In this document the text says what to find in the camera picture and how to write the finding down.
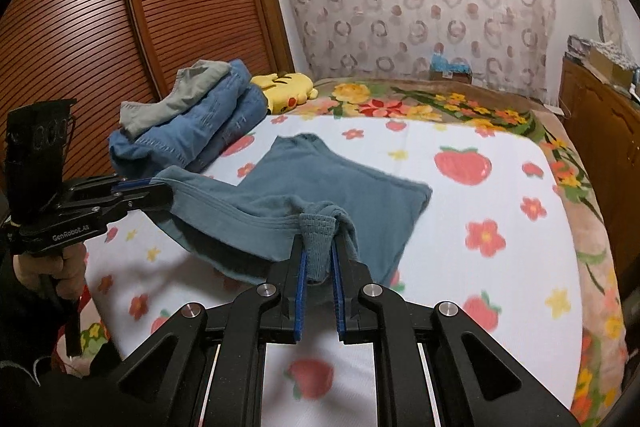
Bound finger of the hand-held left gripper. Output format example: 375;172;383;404
94;183;174;229
67;174;157;204

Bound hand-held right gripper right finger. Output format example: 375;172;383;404
330;231;583;427

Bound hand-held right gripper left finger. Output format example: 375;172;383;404
117;234;309;427

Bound teal short pants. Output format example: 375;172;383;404
151;133;434;286

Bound person's left forearm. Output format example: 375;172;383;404
0;252;122;427

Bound grey folded pants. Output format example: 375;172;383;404
119;60;234;140

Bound person's left hand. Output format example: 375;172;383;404
12;246;89;304

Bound blue denim jeans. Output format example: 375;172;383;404
108;59;269;174

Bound white strawberry print blanket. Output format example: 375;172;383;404
82;113;587;427

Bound wooden louvered wardrobe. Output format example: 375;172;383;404
0;0;297;220

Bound yellow plush toy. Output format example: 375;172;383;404
249;69;319;116

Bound blue topped box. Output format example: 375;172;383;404
427;51;474;84

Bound floral plush blanket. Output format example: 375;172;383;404
55;77;630;427

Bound wooden side cabinet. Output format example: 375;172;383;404
556;56;640;268

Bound cardboard box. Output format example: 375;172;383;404
566;35;640;88

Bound tied beige curtain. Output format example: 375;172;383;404
589;0;627;54

